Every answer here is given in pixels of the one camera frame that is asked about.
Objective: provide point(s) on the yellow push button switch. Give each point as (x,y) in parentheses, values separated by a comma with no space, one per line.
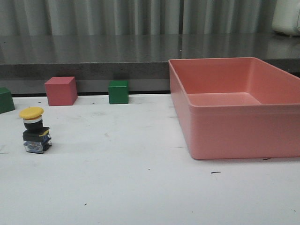
(36,137)

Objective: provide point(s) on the green cube right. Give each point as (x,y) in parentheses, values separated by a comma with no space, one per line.
(118,92)

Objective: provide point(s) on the green cube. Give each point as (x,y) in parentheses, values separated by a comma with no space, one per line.
(118,92)
(6,100)

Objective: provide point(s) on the pink plastic bin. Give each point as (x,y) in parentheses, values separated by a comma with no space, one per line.
(236,108)

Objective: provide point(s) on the pink cube at back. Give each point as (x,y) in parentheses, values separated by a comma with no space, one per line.
(61,91)

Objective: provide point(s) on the grey stone counter shelf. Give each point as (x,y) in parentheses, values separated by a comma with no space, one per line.
(26,63)

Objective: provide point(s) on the green cube left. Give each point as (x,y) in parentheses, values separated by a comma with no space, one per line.
(6,100)

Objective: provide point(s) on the grey pleated curtain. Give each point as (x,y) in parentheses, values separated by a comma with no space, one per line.
(134,17)

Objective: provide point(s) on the white appliance on counter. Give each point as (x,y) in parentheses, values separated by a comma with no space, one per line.
(286,18)

